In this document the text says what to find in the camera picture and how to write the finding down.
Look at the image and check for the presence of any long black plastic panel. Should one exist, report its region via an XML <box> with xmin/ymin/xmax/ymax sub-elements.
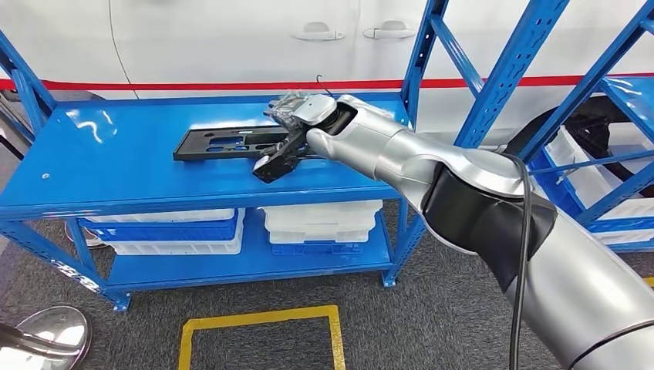
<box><xmin>172</xmin><ymin>125</ymin><xmax>328</xmax><ymax>163</ymax></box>

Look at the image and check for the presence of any blue metal shelf rack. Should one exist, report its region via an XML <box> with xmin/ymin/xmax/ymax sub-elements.
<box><xmin>0</xmin><ymin>0</ymin><xmax>571</xmax><ymax>312</ymax></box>
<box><xmin>518</xmin><ymin>0</ymin><xmax>654</xmax><ymax>254</ymax></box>

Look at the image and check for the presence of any black rubber car part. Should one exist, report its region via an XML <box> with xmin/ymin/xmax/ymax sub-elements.
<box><xmin>505</xmin><ymin>96</ymin><xmax>654</xmax><ymax>197</ymax></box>

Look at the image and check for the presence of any red barrier belt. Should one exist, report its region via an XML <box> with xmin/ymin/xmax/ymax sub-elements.
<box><xmin>0</xmin><ymin>75</ymin><xmax>654</xmax><ymax>93</ymax></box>

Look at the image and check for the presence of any white car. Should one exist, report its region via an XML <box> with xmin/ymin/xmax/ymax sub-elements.
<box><xmin>0</xmin><ymin>0</ymin><xmax>654</xmax><ymax>149</ymax></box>

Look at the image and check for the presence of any thin black wire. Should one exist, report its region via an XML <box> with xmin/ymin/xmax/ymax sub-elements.
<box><xmin>315</xmin><ymin>75</ymin><xmax>337</xmax><ymax>99</ymax></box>

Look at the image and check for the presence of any white car door handle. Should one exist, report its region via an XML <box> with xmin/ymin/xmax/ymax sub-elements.
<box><xmin>292</xmin><ymin>21</ymin><xmax>346</xmax><ymax>42</ymax></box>
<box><xmin>362</xmin><ymin>20</ymin><xmax>416</xmax><ymax>40</ymax></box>

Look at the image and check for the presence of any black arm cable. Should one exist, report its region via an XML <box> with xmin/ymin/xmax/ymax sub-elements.
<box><xmin>503</xmin><ymin>152</ymin><xmax>532</xmax><ymax>370</ymax></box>

